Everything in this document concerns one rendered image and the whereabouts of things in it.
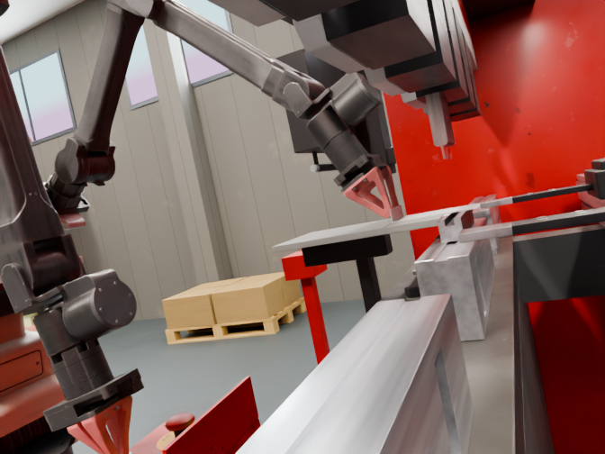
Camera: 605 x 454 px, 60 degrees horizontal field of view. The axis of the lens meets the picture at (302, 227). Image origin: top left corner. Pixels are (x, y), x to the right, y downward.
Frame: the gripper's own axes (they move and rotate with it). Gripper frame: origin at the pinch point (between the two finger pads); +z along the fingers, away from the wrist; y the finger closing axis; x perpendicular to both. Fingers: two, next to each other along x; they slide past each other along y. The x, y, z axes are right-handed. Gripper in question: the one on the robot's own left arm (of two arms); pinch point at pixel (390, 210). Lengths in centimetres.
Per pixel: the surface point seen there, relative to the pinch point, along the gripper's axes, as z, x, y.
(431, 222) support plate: 5.5, -6.1, -10.3
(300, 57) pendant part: -70, 15, 96
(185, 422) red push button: 7.5, 32.2, -29.6
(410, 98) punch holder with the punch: -10.9, -13.8, -4.9
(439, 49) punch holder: -8.5, -20.8, -26.0
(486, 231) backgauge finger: 9.0, -14.1, -36.3
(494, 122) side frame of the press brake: -7, -22, 84
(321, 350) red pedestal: 25, 111, 160
